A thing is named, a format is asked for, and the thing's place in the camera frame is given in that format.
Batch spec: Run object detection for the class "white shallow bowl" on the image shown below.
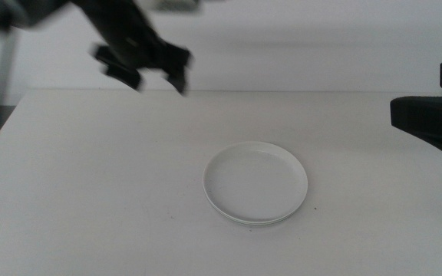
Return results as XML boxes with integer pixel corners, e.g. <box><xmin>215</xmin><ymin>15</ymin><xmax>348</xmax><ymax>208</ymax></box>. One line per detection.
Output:
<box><xmin>202</xmin><ymin>140</ymin><xmax>309</xmax><ymax>225</ymax></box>

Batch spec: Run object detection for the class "grey shallow bowl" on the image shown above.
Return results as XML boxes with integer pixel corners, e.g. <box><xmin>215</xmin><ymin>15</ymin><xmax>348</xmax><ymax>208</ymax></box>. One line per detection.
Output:
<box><xmin>207</xmin><ymin>201</ymin><xmax>299</xmax><ymax>227</ymax></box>

